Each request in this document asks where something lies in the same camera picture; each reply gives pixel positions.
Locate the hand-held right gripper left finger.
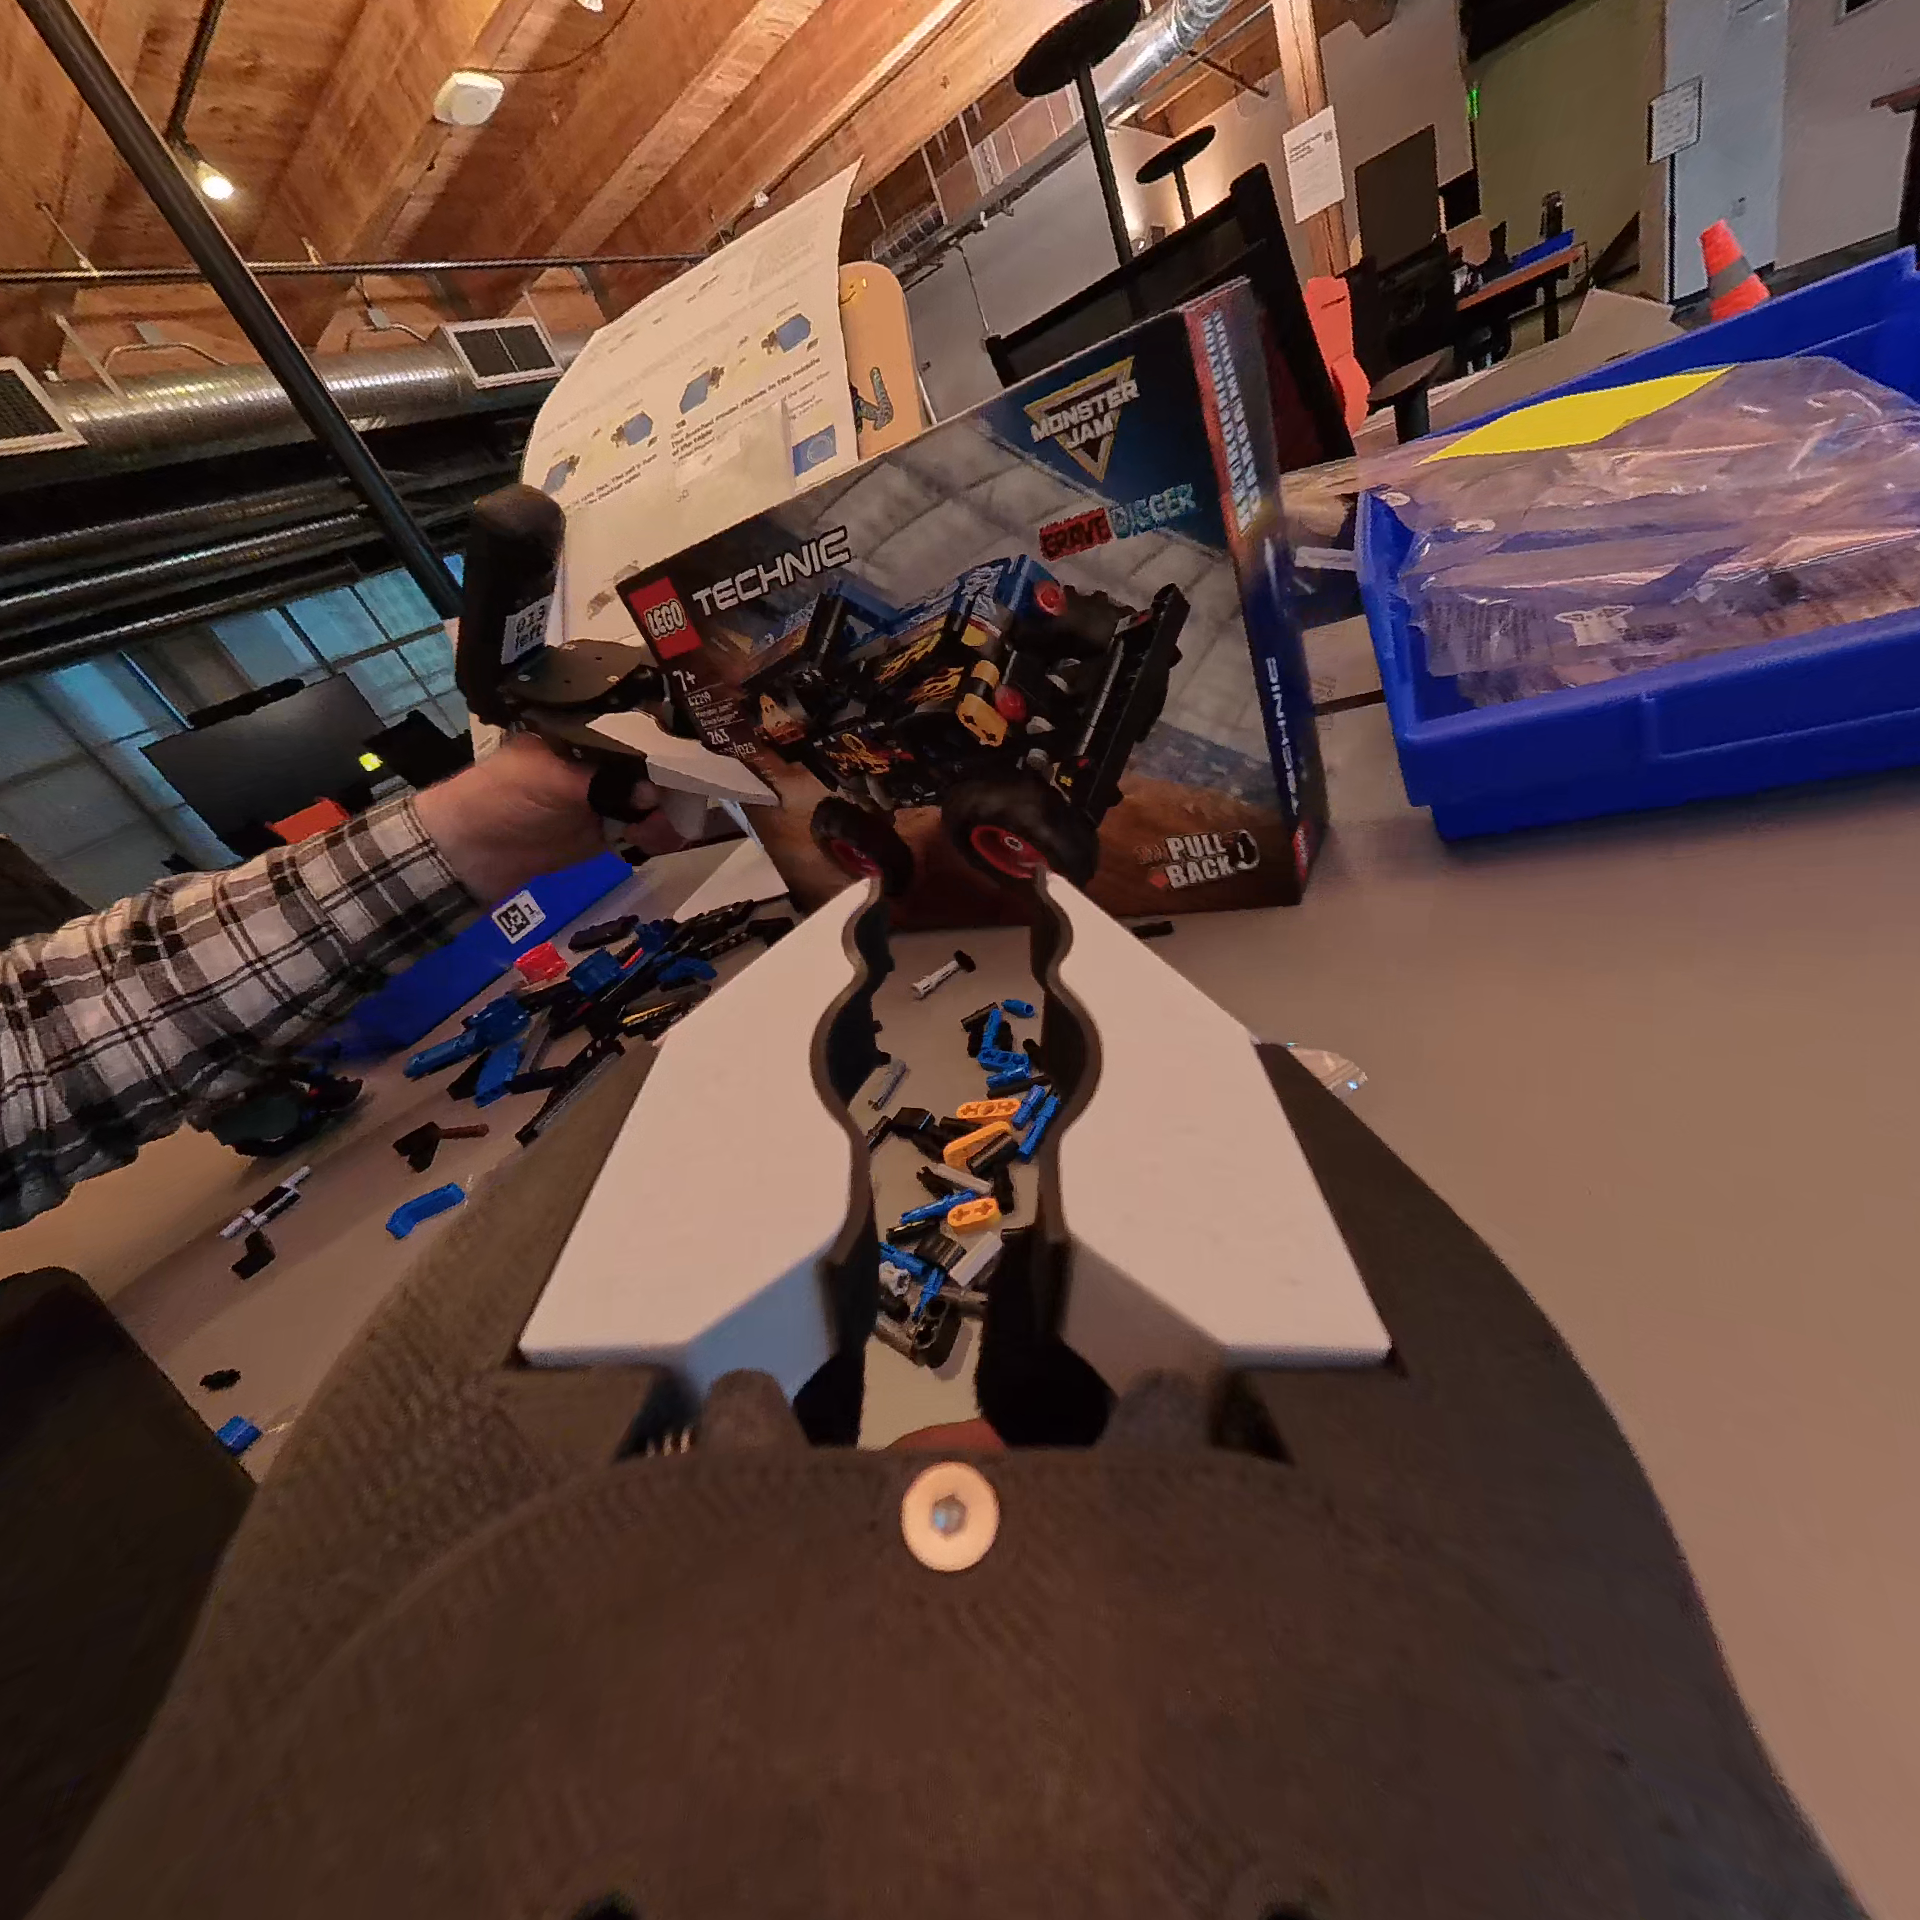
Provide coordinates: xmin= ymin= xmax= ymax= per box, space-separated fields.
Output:
xmin=518 ymin=874 xmax=889 ymax=1448

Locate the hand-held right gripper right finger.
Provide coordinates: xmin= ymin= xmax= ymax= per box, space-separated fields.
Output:
xmin=975 ymin=870 xmax=1391 ymax=1445

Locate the person's left forearm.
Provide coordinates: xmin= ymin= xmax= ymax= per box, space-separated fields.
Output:
xmin=0 ymin=796 xmax=481 ymax=1230

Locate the grey desk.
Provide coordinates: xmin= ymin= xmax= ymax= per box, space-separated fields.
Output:
xmin=0 ymin=749 xmax=1920 ymax=1920

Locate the person's left hand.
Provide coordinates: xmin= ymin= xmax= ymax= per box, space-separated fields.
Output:
xmin=410 ymin=739 xmax=681 ymax=903

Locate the pile of black beam pieces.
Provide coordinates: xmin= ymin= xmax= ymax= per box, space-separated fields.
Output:
xmin=402 ymin=896 xmax=798 ymax=1155

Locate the dark wide monitor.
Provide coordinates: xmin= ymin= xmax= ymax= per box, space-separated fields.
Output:
xmin=142 ymin=672 xmax=470 ymax=859

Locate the blue bin with square tag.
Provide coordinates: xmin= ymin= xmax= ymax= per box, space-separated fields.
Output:
xmin=322 ymin=851 xmax=639 ymax=1058

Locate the toy truck set box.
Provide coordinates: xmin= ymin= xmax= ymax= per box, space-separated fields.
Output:
xmin=615 ymin=276 xmax=1329 ymax=933

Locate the white ceiling vent grille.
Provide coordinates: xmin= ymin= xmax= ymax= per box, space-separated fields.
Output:
xmin=441 ymin=314 xmax=566 ymax=391

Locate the white instruction booklet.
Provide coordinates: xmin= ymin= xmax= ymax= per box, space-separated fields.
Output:
xmin=515 ymin=158 xmax=865 ymax=640

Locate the yellow skateboard deck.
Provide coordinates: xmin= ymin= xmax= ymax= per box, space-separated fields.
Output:
xmin=834 ymin=260 xmax=933 ymax=461

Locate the black diagonal steel pole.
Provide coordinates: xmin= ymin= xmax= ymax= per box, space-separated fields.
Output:
xmin=16 ymin=0 xmax=470 ymax=619

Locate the large blue plastic bin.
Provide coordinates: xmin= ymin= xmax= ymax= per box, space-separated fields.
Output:
xmin=1357 ymin=247 xmax=1920 ymax=842

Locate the orange chair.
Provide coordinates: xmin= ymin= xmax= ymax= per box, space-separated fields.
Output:
xmin=1301 ymin=275 xmax=1376 ymax=435

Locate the small black floor lamp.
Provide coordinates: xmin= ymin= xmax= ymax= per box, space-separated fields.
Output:
xmin=1134 ymin=124 xmax=1219 ymax=231

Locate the bundle of clear parts bags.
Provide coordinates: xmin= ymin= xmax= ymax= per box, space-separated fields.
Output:
xmin=1409 ymin=355 xmax=1920 ymax=710

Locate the large black floor lamp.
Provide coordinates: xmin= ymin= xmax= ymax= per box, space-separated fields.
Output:
xmin=1013 ymin=0 xmax=1144 ymax=275

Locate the yellow paper note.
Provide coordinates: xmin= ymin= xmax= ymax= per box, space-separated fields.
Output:
xmin=1417 ymin=366 xmax=1742 ymax=463

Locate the orange traffic cone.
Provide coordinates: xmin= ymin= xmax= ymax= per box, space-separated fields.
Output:
xmin=1698 ymin=220 xmax=1773 ymax=327

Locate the silver ribbed air duct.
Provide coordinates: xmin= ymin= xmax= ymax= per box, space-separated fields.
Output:
xmin=1101 ymin=0 xmax=1277 ymax=110
xmin=46 ymin=348 xmax=505 ymax=454

